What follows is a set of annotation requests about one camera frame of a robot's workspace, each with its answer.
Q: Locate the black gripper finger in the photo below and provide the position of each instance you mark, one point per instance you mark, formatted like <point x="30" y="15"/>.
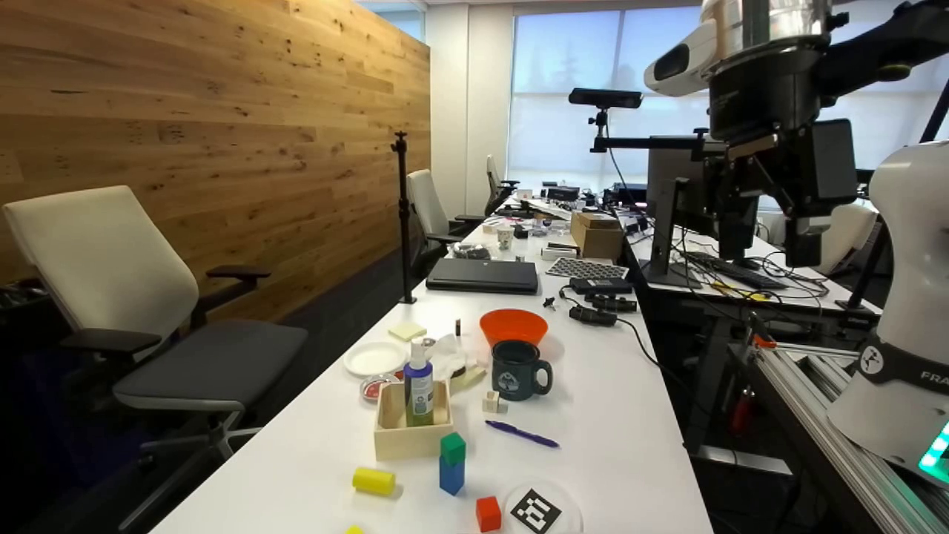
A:
<point x="804" y="242"/>
<point x="736" y="223"/>

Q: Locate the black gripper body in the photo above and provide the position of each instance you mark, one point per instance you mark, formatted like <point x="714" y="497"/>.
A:
<point x="763" y="94"/>

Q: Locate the green cube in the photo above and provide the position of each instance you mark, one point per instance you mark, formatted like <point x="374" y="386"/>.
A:
<point x="451" y="445"/>

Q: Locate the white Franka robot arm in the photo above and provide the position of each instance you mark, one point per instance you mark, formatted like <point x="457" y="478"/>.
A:
<point x="910" y="297"/>

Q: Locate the red cube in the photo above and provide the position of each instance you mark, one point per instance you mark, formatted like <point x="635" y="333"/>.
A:
<point x="488" y="515"/>

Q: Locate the blue cube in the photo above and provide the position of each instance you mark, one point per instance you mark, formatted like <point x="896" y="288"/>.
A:
<point x="451" y="478"/>

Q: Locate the black mounting bar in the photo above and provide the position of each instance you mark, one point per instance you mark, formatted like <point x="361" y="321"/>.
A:
<point x="641" y="143"/>

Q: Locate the cardboard box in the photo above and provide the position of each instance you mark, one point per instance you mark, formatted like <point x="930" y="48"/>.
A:
<point x="597" y="238"/>

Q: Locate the flat black device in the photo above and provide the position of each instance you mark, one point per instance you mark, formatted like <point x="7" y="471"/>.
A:
<point x="601" y="285"/>

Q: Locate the grey keyboard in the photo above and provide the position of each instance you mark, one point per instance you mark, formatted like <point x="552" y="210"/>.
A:
<point x="588" y="269"/>

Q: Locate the black power adapter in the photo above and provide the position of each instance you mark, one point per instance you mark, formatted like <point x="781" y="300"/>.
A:
<point x="595" y="315"/>

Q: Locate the orange bowl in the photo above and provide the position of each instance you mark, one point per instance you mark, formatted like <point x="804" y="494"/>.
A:
<point x="515" y="327"/>

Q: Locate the black laptop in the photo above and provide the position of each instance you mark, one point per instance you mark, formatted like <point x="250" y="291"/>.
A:
<point x="481" y="273"/>

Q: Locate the dark mug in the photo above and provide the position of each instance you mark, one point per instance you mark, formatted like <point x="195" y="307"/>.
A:
<point x="520" y="373"/>

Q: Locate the blue pen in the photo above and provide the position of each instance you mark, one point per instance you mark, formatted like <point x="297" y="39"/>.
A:
<point x="524" y="434"/>

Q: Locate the small pale wooden block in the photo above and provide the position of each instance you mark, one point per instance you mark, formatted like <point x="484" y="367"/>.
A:
<point x="493" y="404"/>

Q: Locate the black tripod pole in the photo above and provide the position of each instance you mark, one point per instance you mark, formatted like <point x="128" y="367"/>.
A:
<point x="405" y="226"/>

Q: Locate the black marker tag card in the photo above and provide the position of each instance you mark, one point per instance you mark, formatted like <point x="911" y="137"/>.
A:
<point x="537" y="508"/>

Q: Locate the yellow sticky notes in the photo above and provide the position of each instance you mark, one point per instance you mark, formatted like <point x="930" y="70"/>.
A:
<point x="407" y="333"/>

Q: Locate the bottle with blue liquid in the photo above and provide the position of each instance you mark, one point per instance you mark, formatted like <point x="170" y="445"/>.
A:
<point x="420" y="386"/>

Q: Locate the white plate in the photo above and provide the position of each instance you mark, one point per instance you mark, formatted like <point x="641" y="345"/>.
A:
<point x="374" y="359"/>

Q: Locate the wooden box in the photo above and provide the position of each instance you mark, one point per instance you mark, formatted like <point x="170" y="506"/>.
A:
<point x="414" y="444"/>

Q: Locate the yellow cylinder block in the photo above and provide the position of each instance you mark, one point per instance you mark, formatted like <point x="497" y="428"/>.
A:
<point x="374" y="481"/>

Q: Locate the small yellow block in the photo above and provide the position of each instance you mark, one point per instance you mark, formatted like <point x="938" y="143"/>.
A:
<point x="355" y="529"/>

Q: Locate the white and grey office chair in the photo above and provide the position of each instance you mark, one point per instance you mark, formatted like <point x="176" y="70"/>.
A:
<point x="100" y="269"/>

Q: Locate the black camera on stand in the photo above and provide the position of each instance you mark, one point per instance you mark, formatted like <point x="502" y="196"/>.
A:
<point x="604" y="95"/>

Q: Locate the aluminium rail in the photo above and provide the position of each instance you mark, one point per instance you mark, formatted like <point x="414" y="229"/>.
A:
<point x="841" y="434"/>

